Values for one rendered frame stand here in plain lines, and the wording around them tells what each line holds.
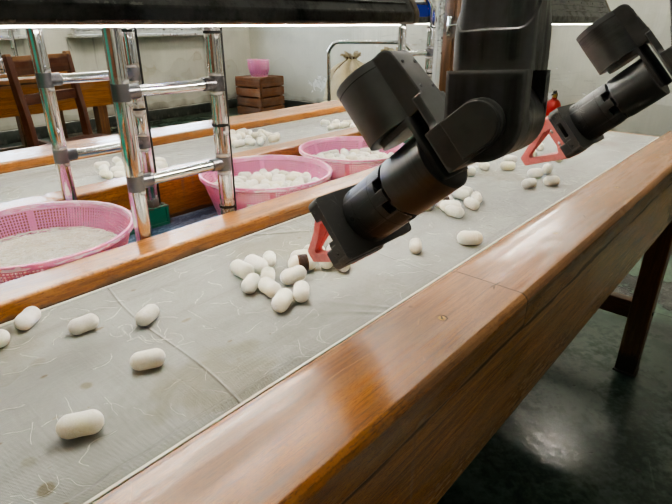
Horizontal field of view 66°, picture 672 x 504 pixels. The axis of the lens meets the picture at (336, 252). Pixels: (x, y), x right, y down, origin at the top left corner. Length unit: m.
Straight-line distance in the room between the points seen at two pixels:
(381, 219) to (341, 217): 0.04
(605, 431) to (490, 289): 1.13
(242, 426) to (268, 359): 0.12
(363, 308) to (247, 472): 0.28
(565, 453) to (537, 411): 0.16
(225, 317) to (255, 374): 0.11
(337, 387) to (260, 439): 0.08
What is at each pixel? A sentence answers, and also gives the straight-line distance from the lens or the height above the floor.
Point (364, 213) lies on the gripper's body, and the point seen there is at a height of 0.89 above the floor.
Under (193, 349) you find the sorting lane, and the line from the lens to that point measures 0.55.
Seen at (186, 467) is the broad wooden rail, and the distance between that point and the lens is 0.40.
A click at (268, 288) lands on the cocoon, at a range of 0.62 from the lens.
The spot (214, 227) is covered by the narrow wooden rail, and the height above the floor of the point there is 0.76.
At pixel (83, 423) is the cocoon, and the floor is 0.76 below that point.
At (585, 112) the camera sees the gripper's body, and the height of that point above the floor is 0.93.
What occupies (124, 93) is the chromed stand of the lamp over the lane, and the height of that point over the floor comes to 0.96.
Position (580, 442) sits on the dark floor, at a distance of 1.64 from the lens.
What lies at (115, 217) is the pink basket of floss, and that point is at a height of 0.75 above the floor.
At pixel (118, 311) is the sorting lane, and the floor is 0.74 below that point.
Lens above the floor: 1.04
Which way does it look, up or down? 24 degrees down
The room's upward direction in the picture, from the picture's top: straight up
